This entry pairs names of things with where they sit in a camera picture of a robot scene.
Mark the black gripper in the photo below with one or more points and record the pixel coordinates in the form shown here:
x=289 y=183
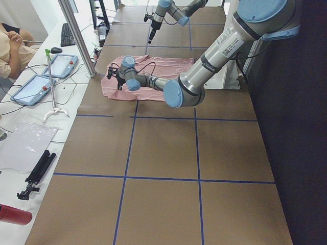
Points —
x=154 y=26
x=120 y=81

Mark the pink Snoopy t-shirt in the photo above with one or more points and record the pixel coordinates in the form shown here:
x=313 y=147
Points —
x=158 y=69

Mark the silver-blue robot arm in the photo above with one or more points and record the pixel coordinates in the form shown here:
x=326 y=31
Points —
x=252 y=20
x=181 y=16

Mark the grey power adapter box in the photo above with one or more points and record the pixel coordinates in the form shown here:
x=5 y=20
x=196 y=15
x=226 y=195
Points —
x=102 y=33

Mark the far blue teach pendant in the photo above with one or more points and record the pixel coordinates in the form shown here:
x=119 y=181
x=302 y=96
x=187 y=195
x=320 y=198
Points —
x=62 y=65

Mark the blue teach pendant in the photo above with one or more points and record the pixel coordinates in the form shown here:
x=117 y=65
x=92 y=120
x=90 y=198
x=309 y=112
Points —
x=62 y=65
x=32 y=91

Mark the black keyboard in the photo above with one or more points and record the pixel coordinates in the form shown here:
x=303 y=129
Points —
x=67 y=38

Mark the black computer mouse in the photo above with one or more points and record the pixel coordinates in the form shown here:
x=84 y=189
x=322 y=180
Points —
x=55 y=50

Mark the silver reacher grabber tool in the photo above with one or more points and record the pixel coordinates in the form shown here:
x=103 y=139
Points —
x=54 y=110

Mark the near blue teach pendant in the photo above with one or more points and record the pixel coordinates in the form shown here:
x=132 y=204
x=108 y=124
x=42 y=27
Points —
x=32 y=91

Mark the seated person beige shirt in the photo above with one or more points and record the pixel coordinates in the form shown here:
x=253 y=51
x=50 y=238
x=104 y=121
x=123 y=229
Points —
x=16 y=50

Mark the clear plastic bag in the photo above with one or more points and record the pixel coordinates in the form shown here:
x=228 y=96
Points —
x=22 y=149

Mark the black folded tripod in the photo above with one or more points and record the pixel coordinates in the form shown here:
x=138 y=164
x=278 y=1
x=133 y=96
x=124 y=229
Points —
x=37 y=174

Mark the red bottle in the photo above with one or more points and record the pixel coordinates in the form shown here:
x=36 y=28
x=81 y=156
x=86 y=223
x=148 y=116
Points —
x=15 y=216

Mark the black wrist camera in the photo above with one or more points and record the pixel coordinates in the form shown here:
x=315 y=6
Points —
x=112 y=72
x=148 y=17

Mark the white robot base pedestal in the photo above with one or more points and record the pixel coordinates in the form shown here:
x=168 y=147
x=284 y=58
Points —
x=226 y=78

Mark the aluminium frame post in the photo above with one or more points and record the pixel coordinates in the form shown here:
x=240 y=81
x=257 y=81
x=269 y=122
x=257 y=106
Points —
x=73 y=25

